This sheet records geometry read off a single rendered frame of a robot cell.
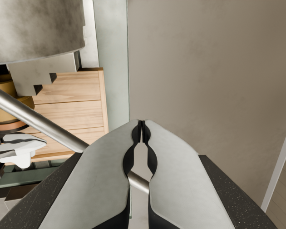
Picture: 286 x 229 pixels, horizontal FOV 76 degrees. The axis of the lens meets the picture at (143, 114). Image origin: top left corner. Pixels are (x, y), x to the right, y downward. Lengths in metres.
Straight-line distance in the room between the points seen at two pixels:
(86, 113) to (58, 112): 0.08
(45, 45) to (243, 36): 1.70
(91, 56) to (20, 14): 0.35
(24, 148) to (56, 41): 0.25
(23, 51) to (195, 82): 1.56
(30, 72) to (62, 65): 0.05
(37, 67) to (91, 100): 0.28
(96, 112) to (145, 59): 0.96
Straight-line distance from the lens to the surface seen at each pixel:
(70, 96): 0.60
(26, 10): 0.25
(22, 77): 0.37
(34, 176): 0.78
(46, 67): 0.36
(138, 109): 1.63
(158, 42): 1.51
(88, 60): 0.59
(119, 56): 0.92
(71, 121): 0.64
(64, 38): 0.28
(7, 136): 0.50
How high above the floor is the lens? 1.44
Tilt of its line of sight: 60 degrees down
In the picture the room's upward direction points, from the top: 156 degrees clockwise
